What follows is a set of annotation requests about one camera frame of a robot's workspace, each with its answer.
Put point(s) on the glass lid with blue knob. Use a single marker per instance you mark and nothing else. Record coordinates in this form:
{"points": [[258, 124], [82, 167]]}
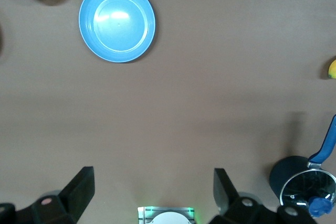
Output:
{"points": [[307, 187]]}

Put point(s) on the yellow lemon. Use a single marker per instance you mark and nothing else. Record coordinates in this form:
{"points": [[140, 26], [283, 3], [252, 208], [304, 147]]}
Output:
{"points": [[333, 69]]}

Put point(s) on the blue plate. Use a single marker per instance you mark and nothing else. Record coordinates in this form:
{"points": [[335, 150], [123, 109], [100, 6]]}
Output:
{"points": [[118, 24]]}

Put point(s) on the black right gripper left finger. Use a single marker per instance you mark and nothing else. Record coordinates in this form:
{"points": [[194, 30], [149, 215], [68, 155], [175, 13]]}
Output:
{"points": [[78, 192]]}

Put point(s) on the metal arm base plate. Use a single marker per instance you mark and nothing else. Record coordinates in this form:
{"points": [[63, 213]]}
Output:
{"points": [[143, 214]]}

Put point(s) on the brown table cloth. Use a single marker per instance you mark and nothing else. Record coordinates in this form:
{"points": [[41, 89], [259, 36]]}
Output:
{"points": [[183, 103]]}

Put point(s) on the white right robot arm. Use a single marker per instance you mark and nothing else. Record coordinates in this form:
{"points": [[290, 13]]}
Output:
{"points": [[170, 218]]}

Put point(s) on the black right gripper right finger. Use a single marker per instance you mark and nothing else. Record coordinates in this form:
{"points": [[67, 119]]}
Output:
{"points": [[225, 195]]}

